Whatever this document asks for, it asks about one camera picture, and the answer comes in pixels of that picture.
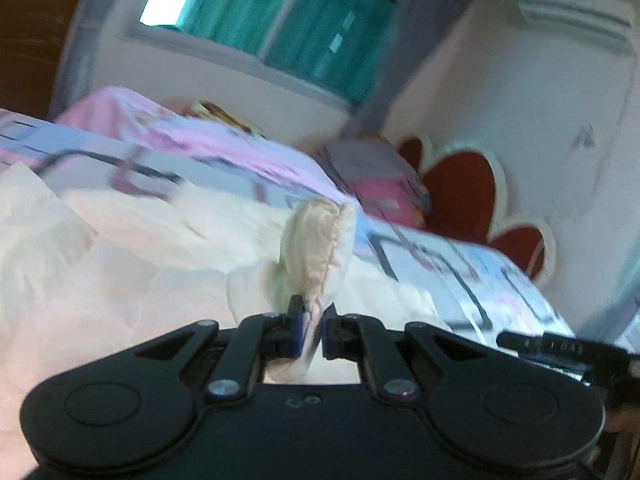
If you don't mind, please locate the patterned bed sheet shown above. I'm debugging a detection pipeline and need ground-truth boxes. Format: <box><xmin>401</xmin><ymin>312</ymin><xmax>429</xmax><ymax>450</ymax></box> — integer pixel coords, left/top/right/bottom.
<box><xmin>0</xmin><ymin>109</ymin><xmax>576</xmax><ymax>376</ymax></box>

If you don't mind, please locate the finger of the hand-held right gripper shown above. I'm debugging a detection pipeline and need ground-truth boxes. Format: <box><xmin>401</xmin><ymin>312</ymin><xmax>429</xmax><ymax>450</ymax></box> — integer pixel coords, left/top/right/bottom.
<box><xmin>497</xmin><ymin>330</ymin><xmax>632</xmax><ymax>364</ymax></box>

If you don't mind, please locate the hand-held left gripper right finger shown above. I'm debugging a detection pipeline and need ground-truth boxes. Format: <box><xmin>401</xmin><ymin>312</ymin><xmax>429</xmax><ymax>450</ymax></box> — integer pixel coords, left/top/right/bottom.
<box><xmin>320</xmin><ymin>303</ymin><xmax>491</xmax><ymax>404</ymax></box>

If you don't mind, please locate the white air conditioner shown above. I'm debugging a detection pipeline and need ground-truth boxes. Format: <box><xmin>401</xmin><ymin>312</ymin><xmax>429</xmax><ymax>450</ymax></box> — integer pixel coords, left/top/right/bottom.
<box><xmin>518</xmin><ymin>0</ymin><xmax>635</xmax><ymax>56</ymax></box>

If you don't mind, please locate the red flower headboard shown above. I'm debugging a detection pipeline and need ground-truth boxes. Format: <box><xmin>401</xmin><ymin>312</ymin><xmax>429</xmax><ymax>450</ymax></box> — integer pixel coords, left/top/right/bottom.
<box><xmin>396</xmin><ymin>133</ymin><xmax>557</xmax><ymax>292</ymax></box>

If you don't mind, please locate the cream quilted blanket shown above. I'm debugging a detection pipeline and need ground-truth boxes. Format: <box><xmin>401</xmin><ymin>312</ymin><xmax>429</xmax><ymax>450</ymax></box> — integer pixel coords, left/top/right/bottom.
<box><xmin>0</xmin><ymin>161</ymin><xmax>451</xmax><ymax>480</ymax></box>

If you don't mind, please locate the grey curtain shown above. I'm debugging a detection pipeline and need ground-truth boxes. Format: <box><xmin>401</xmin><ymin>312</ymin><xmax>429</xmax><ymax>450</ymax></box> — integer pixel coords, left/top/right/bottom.
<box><xmin>48</xmin><ymin>0</ymin><xmax>171</xmax><ymax>121</ymax></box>
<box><xmin>345</xmin><ymin>0</ymin><xmax>466</xmax><ymax>131</ymax></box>

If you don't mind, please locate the teal glass window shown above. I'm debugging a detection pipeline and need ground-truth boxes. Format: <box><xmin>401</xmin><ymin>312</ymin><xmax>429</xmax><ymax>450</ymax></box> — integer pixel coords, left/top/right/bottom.
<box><xmin>139</xmin><ymin>0</ymin><xmax>416</xmax><ymax>107</ymax></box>

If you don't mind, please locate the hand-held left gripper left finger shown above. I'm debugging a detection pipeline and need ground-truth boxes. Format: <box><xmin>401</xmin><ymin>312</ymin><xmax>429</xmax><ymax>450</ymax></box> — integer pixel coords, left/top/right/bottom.
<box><xmin>133</xmin><ymin>294</ymin><xmax>307</xmax><ymax>404</ymax></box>

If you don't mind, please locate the pink cartoon pillow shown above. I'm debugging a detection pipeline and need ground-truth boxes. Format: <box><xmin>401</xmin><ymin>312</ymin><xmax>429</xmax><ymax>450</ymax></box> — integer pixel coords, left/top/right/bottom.
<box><xmin>320</xmin><ymin>135</ymin><xmax>432</xmax><ymax>231</ymax></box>

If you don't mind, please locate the brown wooden wardrobe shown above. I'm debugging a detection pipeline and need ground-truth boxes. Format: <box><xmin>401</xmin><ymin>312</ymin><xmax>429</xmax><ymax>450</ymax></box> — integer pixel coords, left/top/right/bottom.
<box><xmin>0</xmin><ymin>0</ymin><xmax>96</xmax><ymax>116</ymax></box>

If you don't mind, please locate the pink printed pillow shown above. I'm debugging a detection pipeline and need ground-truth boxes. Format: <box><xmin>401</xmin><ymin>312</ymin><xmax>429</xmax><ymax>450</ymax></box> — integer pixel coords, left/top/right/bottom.
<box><xmin>54</xmin><ymin>86</ymin><xmax>321</xmax><ymax>196</ymax></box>

